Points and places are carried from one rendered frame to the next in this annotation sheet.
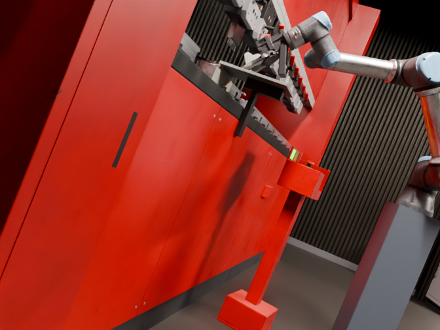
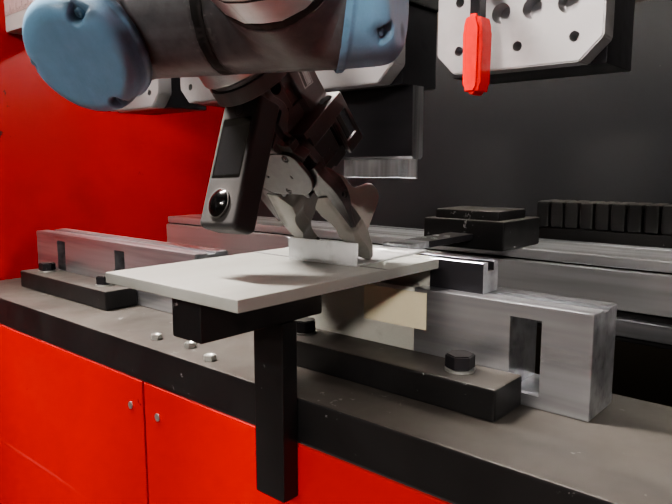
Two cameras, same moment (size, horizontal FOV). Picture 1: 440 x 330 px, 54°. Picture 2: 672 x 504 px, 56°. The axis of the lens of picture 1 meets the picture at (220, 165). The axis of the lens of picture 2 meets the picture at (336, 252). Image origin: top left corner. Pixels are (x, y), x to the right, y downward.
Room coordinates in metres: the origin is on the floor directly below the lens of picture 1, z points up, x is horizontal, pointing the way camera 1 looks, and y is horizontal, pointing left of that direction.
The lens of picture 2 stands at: (1.91, -0.53, 1.09)
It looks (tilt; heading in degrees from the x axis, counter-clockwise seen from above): 8 degrees down; 114
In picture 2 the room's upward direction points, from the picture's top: straight up
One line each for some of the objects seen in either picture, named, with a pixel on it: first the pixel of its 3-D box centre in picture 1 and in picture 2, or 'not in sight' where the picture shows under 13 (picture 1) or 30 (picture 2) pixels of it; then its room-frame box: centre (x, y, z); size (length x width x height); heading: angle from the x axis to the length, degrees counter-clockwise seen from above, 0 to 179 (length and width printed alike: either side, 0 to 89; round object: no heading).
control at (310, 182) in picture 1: (305, 174); not in sight; (1.98, -0.38, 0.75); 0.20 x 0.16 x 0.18; 157
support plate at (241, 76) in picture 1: (257, 80); (283, 270); (1.62, -0.01, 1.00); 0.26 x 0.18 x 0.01; 73
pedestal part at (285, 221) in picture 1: (275, 247); not in sight; (1.98, -0.38, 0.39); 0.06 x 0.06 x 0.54; 67
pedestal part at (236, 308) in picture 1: (253, 316); not in sight; (1.96, -0.40, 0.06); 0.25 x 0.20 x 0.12; 67
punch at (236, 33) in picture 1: (235, 35); (379, 134); (1.67, 0.13, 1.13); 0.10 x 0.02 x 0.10; 163
